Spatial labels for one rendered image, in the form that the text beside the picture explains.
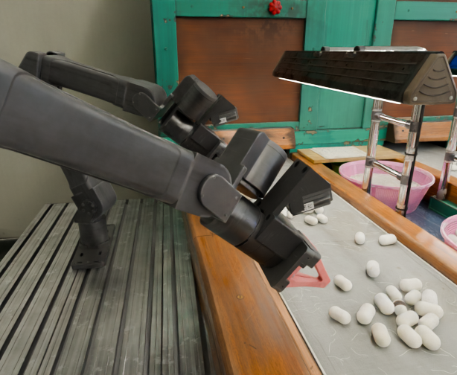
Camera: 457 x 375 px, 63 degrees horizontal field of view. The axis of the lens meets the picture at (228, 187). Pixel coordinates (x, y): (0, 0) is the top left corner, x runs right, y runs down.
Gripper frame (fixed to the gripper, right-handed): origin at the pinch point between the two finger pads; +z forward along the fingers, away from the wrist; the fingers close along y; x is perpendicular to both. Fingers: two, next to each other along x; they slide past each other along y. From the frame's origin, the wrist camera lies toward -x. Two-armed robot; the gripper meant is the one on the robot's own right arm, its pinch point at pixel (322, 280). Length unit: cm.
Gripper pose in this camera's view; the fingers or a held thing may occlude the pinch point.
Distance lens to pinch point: 54.7
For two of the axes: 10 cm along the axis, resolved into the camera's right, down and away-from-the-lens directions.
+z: 7.5, 5.5, 3.7
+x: -6.3, 7.6, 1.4
